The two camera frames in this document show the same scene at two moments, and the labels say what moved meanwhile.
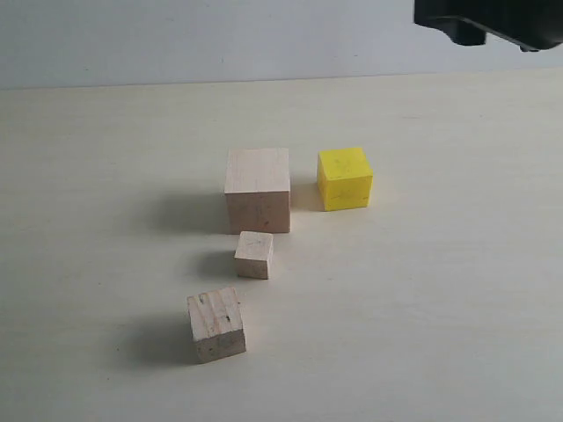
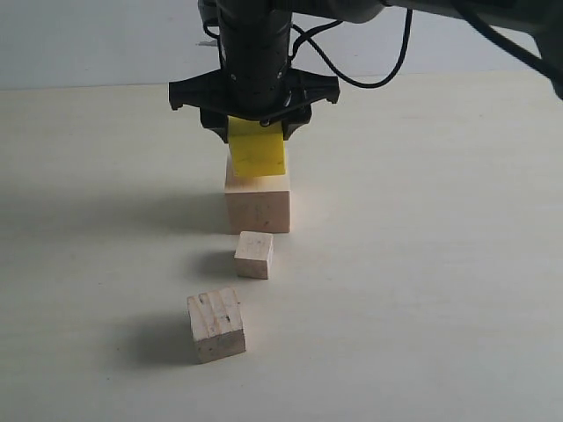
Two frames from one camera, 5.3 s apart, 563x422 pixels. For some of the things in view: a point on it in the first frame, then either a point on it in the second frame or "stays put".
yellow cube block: x=343 y=178 to x=257 y=149
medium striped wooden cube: x=216 y=324 stays put
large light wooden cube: x=257 y=189 stays put
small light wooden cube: x=253 y=254 stays put
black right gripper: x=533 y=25 to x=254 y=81
